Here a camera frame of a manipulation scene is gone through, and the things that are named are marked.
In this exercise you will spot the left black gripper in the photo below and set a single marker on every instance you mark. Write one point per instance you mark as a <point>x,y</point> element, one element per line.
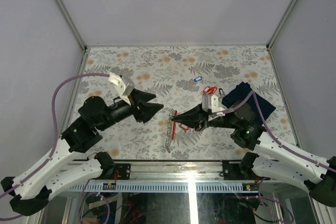
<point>138,99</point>

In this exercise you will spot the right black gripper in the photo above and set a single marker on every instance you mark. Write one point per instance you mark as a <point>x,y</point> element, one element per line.
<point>195,117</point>

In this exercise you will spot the red key tag with key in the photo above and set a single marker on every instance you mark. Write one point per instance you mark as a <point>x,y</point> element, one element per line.
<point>184,127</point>

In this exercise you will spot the metal key holder red handle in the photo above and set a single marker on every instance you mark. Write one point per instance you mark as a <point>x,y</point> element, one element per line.
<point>169,132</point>

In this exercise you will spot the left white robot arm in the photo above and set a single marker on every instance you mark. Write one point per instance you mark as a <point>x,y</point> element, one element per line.
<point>35,188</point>

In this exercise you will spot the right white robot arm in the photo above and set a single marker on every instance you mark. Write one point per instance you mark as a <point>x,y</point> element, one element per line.
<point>268,156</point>

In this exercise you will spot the red key tags bunch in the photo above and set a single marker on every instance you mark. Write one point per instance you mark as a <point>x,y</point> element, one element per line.
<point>209,90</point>

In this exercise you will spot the dark blue cloth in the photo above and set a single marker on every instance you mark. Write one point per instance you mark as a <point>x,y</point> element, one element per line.
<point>240,92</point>

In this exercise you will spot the blue key tag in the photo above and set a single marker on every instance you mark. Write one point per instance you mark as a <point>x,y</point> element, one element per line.
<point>197,79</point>

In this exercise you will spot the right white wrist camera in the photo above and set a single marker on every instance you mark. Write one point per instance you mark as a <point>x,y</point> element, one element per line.
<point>210,104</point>

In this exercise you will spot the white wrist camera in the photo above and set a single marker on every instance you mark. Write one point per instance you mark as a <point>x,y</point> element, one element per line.
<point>210,104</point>
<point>123,86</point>

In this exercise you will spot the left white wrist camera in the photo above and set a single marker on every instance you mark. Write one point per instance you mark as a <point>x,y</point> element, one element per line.
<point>123,86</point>

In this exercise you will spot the aluminium front rail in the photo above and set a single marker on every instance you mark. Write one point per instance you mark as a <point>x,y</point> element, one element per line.
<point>181,171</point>

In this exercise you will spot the grey slotted cable duct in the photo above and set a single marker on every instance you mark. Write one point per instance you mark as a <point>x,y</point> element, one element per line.
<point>141,187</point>

